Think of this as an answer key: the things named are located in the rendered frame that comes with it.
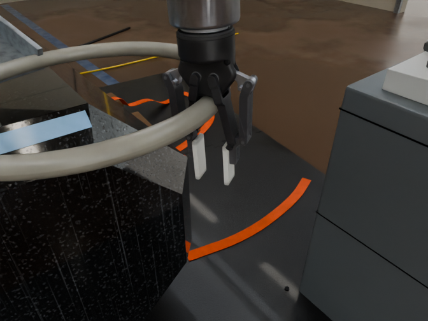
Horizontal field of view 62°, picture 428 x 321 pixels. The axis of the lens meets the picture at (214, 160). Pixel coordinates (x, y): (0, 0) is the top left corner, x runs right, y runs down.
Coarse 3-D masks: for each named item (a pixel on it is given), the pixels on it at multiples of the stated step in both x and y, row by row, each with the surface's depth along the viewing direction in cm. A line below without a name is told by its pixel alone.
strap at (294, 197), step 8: (128, 104) 217; (136, 104) 223; (208, 120) 227; (208, 128) 219; (184, 144) 205; (304, 184) 176; (296, 192) 171; (288, 200) 166; (296, 200) 166; (280, 208) 162; (288, 208) 162; (272, 216) 158; (280, 216) 158; (256, 224) 154; (264, 224) 154; (240, 232) 150; (248, 232) 150; (256, 232) 150; (224, 240) 147; (232, 240) 147; (240, 240) 147; (200, 248) 143; (208, 248) 143; (216, 248) 143; (192, 256) 140; (200, 256) 140
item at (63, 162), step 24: (72, 48) 76; (96, 48) 77; (120, 48) 77; (144, 48) 76; (168, 48) 73; (0, 72) 68; (24, 72) 73; (168, 120) 44; (192, 120) 46; (96, 144) 40; (120, 144) 41; (144, 144) 42; (168, 144) 44; (0, 168) 39; (24, 168) 39; (48, 168) 39; (72, 168) 39; (96, 168) 41
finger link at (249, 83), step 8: (248, 80) 46; (256, 80) 47; (248, 88) 46; (240, 96) 47; (248, 96) 47; (240, 104) 48; (248, 104) 48; (240, 112) 49; (248, 112) 49; (240, 120) 49; (248, 120) 50; (240, 128) 50; (248, 128) 50; (240, 136) 51; (240, 144) 51
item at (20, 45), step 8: (0, 16) 77; (0, 24) 77; (8, 24) 76; (0, 32) 79; (8, 32) 76; (16, 32) 75; (0, 40) 79; (8, 40) 78; (16, 40) 76; (24, 40) 74; (0, 48) 77; (8, 48) 77; (16, 48) 78; (24, 48) 76; (32, 48) 73; (40, 48) 73; (0, 56) 75; (8, 56) 76; (16, 56) 76; (24, 56) 77; (32, 72) 75
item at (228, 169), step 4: (224, 144) 53; (224, 148) 53; (224, 152) 53; (228, 152) 53; (224, 156) 53; (228, 156) 54; (224, 160) 54; (228, 160) 54; (224, 164) 54; (228, 164) 54; (232, 164) 56; (224, 168) 55; (228, 168) 55; (232, 168) 57; (224, 172) 55; (228, 172) 55; (232, 172) 57; (224, 176) 55; (228, 176) 55; (232, 176) 57; (224, 180) 56; (228, 180) 56; (228, 184) 56
